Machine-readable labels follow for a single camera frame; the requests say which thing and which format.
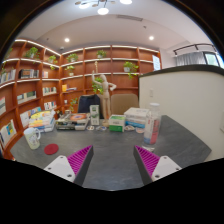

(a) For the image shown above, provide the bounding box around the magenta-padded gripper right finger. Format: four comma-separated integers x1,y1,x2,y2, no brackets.
133,144,183,186

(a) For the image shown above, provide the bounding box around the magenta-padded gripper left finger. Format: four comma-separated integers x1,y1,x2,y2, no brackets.
43,144,95,187

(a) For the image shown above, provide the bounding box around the clear plastic drink bottle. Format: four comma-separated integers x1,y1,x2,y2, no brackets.
143,102,162,153

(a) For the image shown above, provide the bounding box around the flat round red coaster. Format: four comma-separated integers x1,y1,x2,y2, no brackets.
43,143,60,156

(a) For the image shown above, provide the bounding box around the yellow striped white mug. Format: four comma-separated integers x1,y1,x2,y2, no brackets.
23,126,42,150

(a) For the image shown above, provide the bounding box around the stack of colourful books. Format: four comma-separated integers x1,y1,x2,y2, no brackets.
28,109,57,133

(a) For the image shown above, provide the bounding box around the tall green white carton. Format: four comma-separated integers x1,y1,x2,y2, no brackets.
89,104,101,126

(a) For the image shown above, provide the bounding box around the green white box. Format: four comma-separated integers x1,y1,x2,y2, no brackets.
108,114,126,133

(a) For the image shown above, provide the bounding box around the dark blue chair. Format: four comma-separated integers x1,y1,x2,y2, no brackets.
77,94,104,119

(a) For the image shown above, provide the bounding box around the white counter with dark top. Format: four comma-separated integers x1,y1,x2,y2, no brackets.
138,64,224,163

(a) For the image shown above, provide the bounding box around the tan chair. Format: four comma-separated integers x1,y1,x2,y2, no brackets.
110,93,140,116

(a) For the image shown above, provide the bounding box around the wooden artist mannequin figure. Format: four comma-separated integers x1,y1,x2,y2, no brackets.
91,60,118,128

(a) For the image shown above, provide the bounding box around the grey curtain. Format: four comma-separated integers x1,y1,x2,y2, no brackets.
175,50,208,67

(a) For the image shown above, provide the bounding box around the ceiling lamp with round lights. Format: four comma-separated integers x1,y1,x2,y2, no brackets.
74,0,133,16

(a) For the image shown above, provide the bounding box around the wooden wall shelf unit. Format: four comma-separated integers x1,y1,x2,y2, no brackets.
0,38,162,161

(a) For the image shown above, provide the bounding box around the dark curtain rail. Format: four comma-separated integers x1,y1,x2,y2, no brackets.
173,43,218,56

